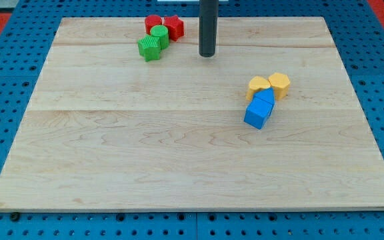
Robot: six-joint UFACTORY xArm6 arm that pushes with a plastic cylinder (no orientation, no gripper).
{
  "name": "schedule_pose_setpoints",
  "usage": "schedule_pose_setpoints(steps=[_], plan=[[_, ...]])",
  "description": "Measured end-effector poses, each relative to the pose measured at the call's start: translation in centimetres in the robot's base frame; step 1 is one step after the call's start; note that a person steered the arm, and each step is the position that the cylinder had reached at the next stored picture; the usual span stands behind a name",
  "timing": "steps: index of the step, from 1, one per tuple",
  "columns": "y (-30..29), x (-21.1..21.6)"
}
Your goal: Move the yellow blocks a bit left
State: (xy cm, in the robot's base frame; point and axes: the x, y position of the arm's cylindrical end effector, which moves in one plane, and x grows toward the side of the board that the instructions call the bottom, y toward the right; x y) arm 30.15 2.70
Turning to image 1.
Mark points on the yellow hexagon block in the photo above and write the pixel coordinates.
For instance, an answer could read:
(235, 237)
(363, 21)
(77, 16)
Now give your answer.
(280, 83)

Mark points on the blue cube block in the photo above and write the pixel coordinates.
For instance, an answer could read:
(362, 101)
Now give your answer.
(257, 113)

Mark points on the red star block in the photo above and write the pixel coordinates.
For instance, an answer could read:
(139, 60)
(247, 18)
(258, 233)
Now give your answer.
(175, 27)

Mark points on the green star block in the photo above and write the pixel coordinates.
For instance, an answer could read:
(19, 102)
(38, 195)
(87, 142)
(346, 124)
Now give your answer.
(149, 48)

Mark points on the red cylinder block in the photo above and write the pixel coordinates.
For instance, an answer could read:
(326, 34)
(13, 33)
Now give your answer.
(151, 21)

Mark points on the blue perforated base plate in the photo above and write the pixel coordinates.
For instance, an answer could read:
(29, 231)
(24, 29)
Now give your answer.
(25, 42)

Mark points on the blue pentagon block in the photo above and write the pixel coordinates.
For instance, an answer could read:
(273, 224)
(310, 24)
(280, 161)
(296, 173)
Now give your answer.
(268, 96)

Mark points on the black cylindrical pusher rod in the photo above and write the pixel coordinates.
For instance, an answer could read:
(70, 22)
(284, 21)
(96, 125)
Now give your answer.
(208, 15)

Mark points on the green cylinder block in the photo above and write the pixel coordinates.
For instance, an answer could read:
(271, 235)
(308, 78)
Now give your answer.
(162, 33)

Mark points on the yellow heart block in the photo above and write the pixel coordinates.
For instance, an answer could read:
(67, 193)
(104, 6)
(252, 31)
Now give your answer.
(256, 84)

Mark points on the light wooden board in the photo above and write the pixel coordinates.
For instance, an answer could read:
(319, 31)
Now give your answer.
(107, 131)

